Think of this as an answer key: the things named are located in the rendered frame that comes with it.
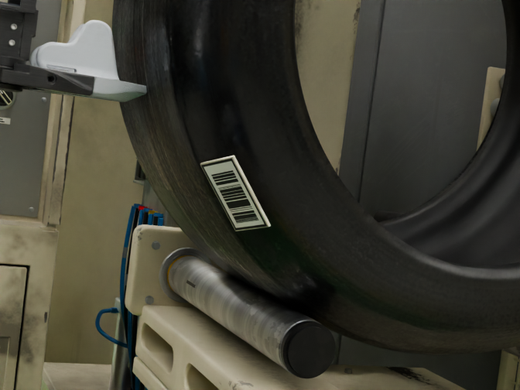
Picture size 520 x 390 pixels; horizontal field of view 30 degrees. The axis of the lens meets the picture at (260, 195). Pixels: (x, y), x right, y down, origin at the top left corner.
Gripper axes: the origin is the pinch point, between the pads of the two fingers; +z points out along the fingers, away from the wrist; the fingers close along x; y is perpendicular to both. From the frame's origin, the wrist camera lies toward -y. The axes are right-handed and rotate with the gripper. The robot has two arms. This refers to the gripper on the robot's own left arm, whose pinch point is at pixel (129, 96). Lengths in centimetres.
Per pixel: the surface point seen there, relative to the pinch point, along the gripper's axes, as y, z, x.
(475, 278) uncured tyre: -10.8, 27.2, -11.5
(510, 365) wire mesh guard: -26, 61, 28
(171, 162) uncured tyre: -4.8, 3.7, -1.8
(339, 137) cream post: -0.1, 31.3, 26.5
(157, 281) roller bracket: -18.4, 10.9, 24.0
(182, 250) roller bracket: -14.8, 13.1, 23.6
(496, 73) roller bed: 12, 59, 38
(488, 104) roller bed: 8, 59, 38
